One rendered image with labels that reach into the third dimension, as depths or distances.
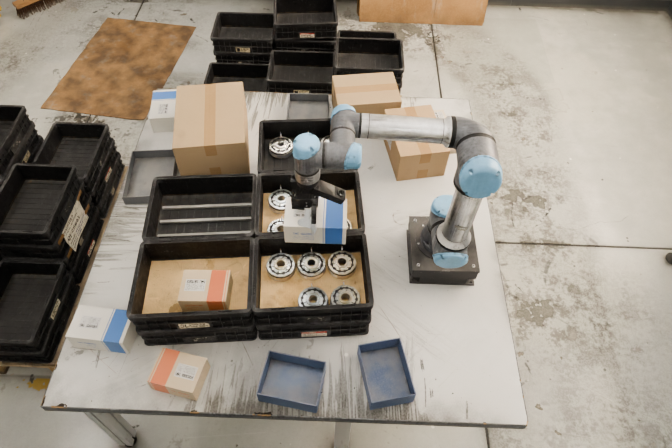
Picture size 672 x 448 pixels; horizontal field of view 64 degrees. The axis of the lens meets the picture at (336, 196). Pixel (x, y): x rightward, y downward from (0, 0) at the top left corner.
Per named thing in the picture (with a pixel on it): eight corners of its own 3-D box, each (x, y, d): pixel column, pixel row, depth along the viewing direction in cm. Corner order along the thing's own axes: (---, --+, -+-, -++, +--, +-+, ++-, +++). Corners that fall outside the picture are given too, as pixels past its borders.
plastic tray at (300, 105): (289, 100, 273) (288, 92, 269) (328, 101, 273) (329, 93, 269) (285, 138, 256) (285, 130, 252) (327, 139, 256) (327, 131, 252)
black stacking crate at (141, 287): (257, 254, 202) (254, 237, 193) (254, 328, 183) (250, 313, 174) (149, 259, 200) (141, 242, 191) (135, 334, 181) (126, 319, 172)
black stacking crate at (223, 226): (259, 192, 221) (256, 174, 212) (257, 253, 202) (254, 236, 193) (161, 196, 219) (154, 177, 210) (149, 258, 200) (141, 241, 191)
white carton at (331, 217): (346, 215, 185) (347, 198, 178) (345, 244, 177) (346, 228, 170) (288, 213, 185) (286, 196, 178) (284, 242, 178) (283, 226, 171)
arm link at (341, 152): (362, 128, 154) (324, 127, 155) (361, 157, 147) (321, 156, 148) (361, 147, 161) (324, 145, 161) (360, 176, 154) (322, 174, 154)
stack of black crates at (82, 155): (76, 163, 318) (53, 121, 291) (127, 165, 317) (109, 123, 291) (51, 218, 293) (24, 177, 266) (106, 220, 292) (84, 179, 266)
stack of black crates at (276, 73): (334, 94, 361) (335, 51, 334) (333, 125, 342) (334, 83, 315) (275, 92, 361) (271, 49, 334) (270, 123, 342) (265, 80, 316)
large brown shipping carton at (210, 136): (185, 118, 263) (176, 86, 248) (247, 113, 266) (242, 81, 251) (181, 180, 239) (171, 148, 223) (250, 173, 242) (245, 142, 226)
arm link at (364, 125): (495, 107, 161) (331, 96, 160) (501, 134, 154) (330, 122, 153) (485, 134, 170) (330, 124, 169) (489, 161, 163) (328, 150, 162)
